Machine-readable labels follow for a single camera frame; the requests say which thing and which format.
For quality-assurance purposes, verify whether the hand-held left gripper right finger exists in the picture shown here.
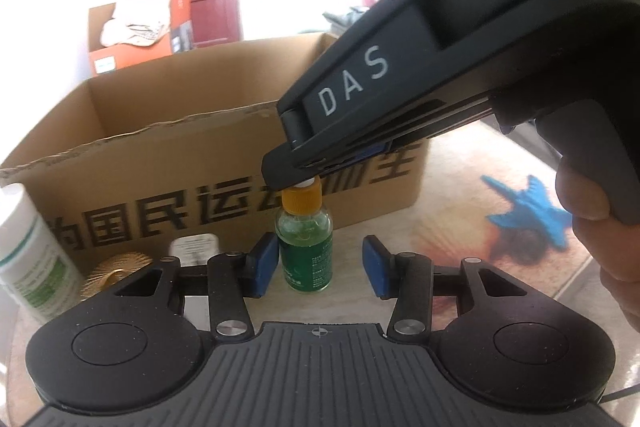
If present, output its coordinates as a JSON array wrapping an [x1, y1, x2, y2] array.
[[362, 235, 523, 344]]

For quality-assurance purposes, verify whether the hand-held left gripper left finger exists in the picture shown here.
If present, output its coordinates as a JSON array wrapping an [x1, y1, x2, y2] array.
[[115, 234, 278, 342]]

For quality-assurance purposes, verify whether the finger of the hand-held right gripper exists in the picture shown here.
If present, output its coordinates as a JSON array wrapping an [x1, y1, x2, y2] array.
[[261, 99, 501, 188]]

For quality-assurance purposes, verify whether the green dropper bottle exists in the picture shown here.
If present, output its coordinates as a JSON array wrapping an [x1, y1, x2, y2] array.
[[275, 177, 333, 294]]

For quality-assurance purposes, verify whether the white charger plug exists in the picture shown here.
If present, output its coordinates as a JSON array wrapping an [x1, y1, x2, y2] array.
[[168, 233, 221, 328]]

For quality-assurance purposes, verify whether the large brown cardboard box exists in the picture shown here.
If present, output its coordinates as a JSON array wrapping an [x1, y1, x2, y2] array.
[[0, 32, 431, 278]]

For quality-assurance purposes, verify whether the dark jar with gold lid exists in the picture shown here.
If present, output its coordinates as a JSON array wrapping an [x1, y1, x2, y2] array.
[[82, 252, 156, 299]]

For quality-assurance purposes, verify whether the white bottle with green label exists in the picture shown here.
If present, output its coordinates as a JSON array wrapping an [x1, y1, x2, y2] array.
[[0, 183, 86, 325]]

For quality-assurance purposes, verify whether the person's right hand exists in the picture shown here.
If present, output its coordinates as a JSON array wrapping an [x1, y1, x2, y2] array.
[[555, 154, 640, 313]]

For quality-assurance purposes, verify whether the orange cardboard box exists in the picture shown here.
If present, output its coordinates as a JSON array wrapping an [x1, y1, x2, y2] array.
[[87, 0, 193, 79]]

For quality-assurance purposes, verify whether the beige crumpled cloth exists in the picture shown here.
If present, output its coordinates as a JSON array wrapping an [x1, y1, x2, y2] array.
[[98, 0, 171, 48]]

